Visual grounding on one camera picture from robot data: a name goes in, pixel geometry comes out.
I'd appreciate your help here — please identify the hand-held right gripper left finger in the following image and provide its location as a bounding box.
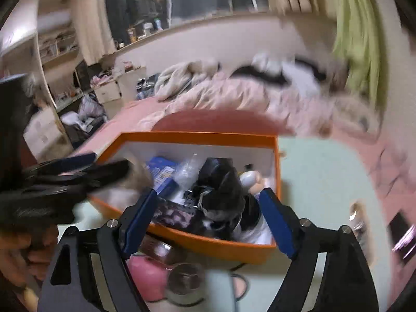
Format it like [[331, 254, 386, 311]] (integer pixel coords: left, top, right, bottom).
[[37, 188, 160, 312]]

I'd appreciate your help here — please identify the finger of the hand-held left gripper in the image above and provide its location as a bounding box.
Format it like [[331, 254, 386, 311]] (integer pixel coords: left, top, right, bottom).
[[26, 153, 97, 177], [36, 159, 131, 191]]

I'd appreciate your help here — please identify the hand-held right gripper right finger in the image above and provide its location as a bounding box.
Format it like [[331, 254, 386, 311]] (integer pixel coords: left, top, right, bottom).
[[259, 187, 380, 312]]

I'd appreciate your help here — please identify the brown carton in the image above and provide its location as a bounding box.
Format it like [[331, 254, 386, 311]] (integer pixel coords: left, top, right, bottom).
[[156, 200, 197, 231]]

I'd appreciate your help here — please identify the cartoon figure keychain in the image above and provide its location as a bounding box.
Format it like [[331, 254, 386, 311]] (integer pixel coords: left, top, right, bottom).
[[239, 164, 270, 196]]

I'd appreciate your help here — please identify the blue tissue pack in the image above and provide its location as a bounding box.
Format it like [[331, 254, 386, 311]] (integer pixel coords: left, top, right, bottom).
[[146, 156, 179, 199]]

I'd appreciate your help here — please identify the orange storage box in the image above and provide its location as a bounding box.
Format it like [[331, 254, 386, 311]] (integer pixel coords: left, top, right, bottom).
[[88, 131, 281, 265]]

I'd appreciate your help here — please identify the black lace cloth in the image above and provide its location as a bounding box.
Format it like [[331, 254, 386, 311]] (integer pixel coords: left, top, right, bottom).
[[192, 158, 248, 231]]

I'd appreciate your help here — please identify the clear bubble wrap bundle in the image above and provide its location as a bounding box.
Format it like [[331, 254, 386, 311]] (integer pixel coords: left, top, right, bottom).
[[177, 153, 204, 189]]

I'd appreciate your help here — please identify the person's left hand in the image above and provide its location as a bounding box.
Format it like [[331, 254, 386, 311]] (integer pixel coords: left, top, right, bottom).
[[0, 224, 61, 304]]

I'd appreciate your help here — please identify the white drawer cabinet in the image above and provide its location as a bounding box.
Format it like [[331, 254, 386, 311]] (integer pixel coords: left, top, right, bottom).
[[23, 107, 66, 160]]

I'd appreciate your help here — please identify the brown blurred object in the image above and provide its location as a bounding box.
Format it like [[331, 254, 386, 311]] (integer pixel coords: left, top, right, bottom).
[[142, 234, 186, 264]]

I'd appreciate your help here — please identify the pink dotted object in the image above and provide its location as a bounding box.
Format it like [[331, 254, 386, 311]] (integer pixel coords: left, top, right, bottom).
[[127, 255, 170, 301]]

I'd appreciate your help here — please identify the grey plastic bag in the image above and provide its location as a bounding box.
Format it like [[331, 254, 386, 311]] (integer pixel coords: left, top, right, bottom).
[[80, 94, 108, 126]]

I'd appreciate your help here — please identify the round metal tin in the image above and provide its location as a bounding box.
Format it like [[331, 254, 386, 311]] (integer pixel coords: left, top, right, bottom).
[[165, 263, 209, 304]]

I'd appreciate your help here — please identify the small white drawer unit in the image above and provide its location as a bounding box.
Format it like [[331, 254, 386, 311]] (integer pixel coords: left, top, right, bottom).
[[94, 67, 147, 105]]

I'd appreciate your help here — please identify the white bookshelf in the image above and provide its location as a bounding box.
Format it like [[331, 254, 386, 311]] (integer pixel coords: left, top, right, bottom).
[[36, 10, 85, 105]]

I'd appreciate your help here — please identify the pink printed bed sheet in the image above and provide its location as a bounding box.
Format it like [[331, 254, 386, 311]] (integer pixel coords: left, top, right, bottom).
[[75, 71, 416, 209]]

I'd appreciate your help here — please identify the white fleece garment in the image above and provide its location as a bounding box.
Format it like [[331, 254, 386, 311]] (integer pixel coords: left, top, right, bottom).
[[154, 60, 222, 101]]

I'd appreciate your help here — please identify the black phone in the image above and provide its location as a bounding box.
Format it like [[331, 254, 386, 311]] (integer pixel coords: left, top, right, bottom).
[[388, 213, 416, 261]]

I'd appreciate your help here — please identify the pile of clothes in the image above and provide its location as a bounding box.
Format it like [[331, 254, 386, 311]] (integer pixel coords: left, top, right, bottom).
[[234, 52, 384, 137]]

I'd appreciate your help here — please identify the green curtain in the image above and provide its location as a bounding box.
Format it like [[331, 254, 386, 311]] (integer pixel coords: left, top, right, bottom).
[[331, 0, 386, 105]]

